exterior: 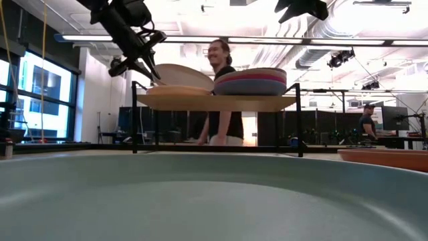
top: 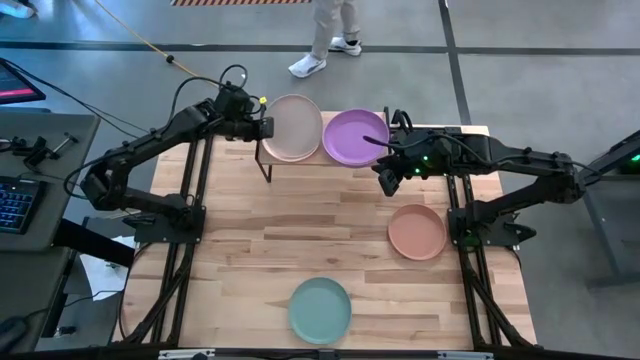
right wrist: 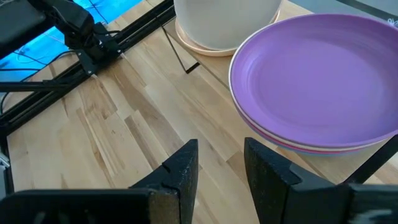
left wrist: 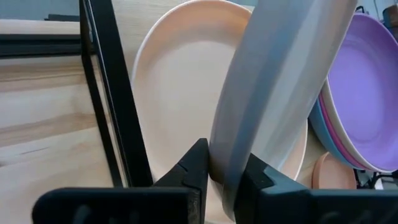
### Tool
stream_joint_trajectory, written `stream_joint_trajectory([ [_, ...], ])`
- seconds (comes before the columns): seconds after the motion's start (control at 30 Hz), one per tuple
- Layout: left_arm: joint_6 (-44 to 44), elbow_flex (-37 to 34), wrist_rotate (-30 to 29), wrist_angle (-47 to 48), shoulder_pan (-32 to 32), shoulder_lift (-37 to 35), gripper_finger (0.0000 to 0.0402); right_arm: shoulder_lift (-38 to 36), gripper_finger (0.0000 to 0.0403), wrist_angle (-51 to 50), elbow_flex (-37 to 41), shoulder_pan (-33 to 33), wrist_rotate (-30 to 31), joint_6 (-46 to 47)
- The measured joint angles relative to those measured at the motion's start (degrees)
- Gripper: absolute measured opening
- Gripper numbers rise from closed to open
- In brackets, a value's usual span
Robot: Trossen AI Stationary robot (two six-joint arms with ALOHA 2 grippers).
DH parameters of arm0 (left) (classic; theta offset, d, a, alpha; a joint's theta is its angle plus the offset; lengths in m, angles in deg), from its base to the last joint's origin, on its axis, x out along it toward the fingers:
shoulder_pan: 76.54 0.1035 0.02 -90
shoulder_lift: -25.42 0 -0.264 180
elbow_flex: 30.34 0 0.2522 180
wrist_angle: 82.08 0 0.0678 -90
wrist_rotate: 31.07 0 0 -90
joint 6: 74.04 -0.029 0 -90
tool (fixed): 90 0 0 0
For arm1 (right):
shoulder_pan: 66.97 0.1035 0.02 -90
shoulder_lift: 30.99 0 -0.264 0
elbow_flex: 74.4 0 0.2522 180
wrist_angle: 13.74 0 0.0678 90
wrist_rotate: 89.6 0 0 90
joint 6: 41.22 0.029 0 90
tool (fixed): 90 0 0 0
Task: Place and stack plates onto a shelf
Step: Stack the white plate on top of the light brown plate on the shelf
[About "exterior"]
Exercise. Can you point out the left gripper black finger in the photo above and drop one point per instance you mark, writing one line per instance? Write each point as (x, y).
(153, 63)
(140, 69)

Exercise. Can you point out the beige plate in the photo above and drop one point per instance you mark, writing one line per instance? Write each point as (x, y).
(187, 75)

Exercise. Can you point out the peach plate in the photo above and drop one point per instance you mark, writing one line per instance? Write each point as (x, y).
(177, 91)

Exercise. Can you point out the taupe plate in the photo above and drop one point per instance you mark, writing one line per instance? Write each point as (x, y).
(250, 71)

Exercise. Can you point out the purple plate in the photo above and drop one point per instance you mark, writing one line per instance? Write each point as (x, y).
(250, 82)

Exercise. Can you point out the grey-green plate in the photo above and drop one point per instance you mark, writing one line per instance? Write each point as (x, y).
(214, 201)

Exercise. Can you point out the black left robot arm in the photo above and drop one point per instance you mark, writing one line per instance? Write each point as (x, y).
(117, 23)

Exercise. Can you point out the long ceiling light strip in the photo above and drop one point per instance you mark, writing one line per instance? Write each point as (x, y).
(87, 38)

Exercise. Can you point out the black room partition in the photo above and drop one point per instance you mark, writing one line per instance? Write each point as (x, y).
(167, 124)
(281, 127)

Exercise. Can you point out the black ceiling spotlight cluster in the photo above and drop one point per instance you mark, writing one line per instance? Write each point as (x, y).
(371, 85)
(339, 59)

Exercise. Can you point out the person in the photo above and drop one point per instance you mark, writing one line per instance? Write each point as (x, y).
(367, 122)
(220, 53)

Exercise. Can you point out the dark overhead panel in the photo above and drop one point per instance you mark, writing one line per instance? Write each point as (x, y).
(239, 2)

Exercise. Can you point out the thin black tripod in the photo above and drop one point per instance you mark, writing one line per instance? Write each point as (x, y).
(98, 127)

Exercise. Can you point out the large window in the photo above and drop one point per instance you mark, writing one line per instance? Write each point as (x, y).
(50, 80)

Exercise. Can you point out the black table clamp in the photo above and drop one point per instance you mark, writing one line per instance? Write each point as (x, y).
(67, 147)

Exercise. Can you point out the black computer monitor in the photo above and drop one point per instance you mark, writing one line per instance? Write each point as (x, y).
(394, 117)

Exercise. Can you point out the dark equipment stand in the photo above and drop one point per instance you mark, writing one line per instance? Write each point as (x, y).
(6, 120)

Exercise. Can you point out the dark office desk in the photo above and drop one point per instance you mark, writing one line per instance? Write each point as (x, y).
(401, 138)

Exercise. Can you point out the black boom stand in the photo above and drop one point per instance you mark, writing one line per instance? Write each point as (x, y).
(423, 125)

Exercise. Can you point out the orange plate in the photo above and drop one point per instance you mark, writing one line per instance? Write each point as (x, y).
(384, 160)

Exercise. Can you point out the wooden shelf with black frame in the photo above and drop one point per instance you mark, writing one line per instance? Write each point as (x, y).
(214, 103)

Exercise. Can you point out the black overhead mount bar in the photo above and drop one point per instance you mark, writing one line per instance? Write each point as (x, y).
(381, 3)

